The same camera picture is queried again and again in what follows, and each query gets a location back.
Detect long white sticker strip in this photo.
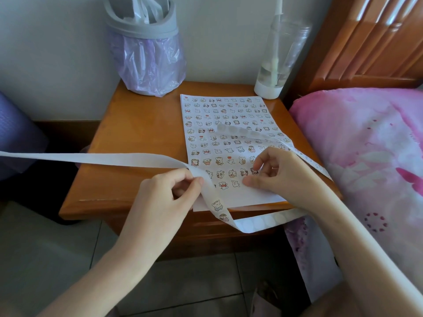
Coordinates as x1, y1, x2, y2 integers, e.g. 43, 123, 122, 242
0, 123, 334, 234

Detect purple plastic bin bag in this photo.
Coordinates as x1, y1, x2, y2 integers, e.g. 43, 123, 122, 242
107, 28, 187, 98

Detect white paper sheet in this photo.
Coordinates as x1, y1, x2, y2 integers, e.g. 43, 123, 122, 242
180, 94, 287, 212

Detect person's right hand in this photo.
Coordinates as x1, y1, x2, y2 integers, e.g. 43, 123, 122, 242
242, 147, 334, 218

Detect white straw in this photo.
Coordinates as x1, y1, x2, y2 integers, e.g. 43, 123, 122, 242
270, 0, 284, 88

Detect person's leg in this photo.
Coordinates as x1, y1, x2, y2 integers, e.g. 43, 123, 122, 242
299, 282, 361, 317

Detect rows of stuck cartoon stickers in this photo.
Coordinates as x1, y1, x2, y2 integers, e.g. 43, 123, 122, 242
182, 96, 291, 190

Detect person's left forearm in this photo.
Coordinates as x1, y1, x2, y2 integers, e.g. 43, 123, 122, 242
36, 242, 158, 317

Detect pink floral bedding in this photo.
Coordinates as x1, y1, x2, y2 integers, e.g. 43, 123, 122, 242
284, 88, 423, 302

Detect pink slipper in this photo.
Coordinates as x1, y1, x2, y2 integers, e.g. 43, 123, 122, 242
249, 280, 283, 317

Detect clear cup with white base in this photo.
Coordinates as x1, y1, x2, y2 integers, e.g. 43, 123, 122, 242
253, 18, 313, 100

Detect person's left hand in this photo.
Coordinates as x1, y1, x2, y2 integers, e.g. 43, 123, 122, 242
115, 168, 205, 258

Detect person's right forearm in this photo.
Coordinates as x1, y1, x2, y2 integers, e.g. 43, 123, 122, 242
310, 194, 423, 317

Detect wooden bed headboard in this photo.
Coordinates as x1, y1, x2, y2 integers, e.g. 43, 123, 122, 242
284, 0, 423, 106

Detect purple rolled mat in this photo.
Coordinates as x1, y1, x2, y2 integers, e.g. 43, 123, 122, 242
0, 91, 49, 181

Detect white backing scraps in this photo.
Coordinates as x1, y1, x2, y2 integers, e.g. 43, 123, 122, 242
122, 0, 166, 24

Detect grey trash bin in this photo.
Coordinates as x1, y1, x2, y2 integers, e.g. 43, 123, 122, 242
103, 0, 179, 39

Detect wooden nightstand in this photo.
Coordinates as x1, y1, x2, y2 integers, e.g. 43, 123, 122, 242
59, 81, 343, 260

